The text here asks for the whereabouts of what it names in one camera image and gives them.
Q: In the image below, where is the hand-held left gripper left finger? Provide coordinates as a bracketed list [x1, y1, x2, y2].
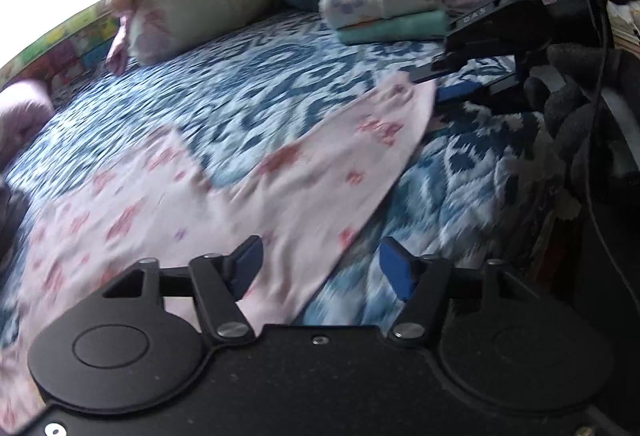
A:
[100, 235, 264, 348]

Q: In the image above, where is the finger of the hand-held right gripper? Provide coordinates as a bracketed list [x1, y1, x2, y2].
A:
[435, 74, 532, 111]
[409, 51, 521, 85]

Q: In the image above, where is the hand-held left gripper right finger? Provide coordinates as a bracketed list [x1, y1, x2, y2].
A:
[378, 236, 526, 349]

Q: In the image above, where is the pink printed garment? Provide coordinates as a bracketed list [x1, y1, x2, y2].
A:
[0, 79, 438, 432]

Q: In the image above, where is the person's right hand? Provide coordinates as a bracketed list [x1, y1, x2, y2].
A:
[522, 41, 608, 182]

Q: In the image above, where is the mint green garment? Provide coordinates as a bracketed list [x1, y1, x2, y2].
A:
[335, 10, 451, 46]

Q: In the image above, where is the white floral garment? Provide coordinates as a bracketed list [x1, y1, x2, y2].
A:
[318, 0, 446, 30]

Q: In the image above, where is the stack of books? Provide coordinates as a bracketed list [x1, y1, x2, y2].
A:
[606, 0, 640, 54]

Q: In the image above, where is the blue patterned bedspread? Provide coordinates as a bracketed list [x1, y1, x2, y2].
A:
[0, 9, 576, 352]

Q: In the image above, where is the dark cloth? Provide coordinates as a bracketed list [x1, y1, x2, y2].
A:
[0, 181, 32, 267]

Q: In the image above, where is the pink pillow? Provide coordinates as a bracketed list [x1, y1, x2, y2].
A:
[0, 79, 55, 172]

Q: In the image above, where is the colourful alphabet mat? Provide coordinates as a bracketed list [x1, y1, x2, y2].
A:
[0, 0, 121, 90]

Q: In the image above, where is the black cable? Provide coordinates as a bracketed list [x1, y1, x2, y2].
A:
[575, 0, 640, 312]

